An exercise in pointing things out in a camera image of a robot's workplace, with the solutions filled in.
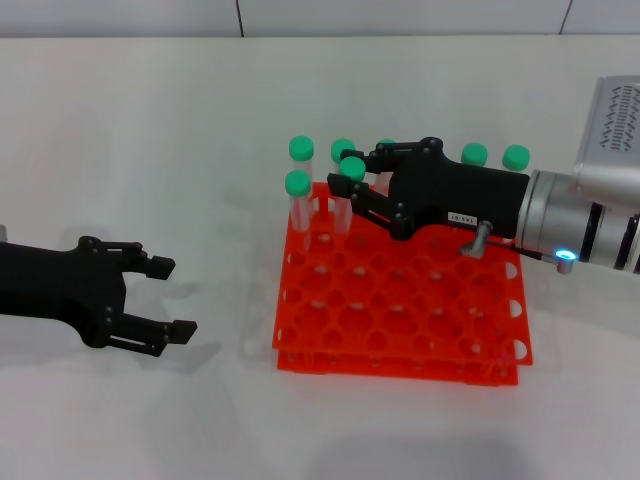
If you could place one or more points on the clear test tube green cap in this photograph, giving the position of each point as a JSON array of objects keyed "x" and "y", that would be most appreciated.
[
  {"x": 352, "y": 168},
  {"x": 339, "y": 146},
  {"x": 474, "y": 153},
  {"x": 516, "y": 156},
  {"x": 301, "y": 146},
  {"x": 298, "y": 182},
  {"x": 386, "y": 142}
]

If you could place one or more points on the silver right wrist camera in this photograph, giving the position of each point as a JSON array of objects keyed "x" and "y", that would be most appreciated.
[{"x": 615, "y": 130}]

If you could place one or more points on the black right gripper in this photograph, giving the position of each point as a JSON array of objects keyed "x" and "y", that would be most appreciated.
[{"x": 460, "y": 195}]

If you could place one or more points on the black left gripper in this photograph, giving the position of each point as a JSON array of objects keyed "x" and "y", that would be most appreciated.
[{"x": 60, "y": 285}]

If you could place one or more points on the orange plastic test tube rack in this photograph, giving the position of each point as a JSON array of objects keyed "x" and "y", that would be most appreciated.
[{"x": 400, "y": 377}]

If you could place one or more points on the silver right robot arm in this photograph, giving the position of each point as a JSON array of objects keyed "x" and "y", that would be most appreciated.
[{"x": 555, "y": 215}]

